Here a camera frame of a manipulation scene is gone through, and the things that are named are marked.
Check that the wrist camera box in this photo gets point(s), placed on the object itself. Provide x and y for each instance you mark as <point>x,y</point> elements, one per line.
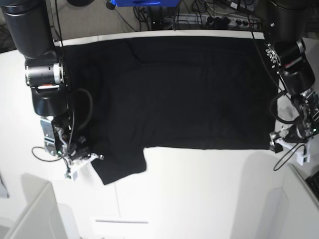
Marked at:
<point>71,175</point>
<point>303,156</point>

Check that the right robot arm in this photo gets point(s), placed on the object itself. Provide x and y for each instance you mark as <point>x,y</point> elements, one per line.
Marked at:
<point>62,110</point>

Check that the black T-shirt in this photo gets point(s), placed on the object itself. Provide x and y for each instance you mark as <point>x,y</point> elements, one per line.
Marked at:
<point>181,92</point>

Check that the white left side panel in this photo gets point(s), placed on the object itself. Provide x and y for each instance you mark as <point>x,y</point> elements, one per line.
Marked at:
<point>41,219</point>

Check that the white panel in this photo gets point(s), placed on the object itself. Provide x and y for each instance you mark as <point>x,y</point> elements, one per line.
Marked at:
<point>290,211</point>
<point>41,219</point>

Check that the blue box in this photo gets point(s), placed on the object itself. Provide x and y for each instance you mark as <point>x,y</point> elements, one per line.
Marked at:
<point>111,4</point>

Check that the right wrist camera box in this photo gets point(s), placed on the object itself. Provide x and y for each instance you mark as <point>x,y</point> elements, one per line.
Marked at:
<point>71,175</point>

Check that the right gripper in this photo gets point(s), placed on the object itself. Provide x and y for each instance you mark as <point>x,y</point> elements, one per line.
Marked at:
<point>77,154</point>

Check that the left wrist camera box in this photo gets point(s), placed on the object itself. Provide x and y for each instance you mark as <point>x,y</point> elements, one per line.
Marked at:
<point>303,156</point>

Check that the black device with lights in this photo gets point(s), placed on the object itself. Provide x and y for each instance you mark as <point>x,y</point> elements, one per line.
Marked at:
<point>158,13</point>

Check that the white right side panel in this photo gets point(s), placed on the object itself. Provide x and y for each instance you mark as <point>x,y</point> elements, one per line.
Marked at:
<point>290,211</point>

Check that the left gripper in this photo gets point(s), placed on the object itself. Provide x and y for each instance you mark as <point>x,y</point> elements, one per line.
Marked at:
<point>287,135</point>

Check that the white power strip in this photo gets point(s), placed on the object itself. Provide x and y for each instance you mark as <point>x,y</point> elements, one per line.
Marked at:
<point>220,22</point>

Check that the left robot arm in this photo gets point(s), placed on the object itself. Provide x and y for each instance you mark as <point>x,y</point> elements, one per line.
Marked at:
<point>286,21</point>

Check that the black keyboard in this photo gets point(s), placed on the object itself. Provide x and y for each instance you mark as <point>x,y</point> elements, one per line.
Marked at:
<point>313,183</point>

